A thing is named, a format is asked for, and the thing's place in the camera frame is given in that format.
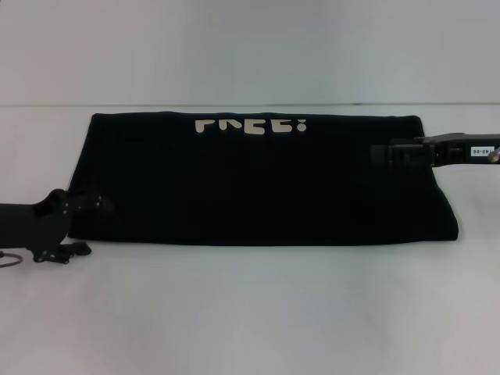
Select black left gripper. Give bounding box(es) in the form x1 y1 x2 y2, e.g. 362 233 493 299
0 189 115 265

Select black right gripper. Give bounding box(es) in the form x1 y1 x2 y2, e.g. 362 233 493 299
370 132 500 171

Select black shirt with FREE print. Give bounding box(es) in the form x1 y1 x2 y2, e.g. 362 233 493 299
66 112 460 248

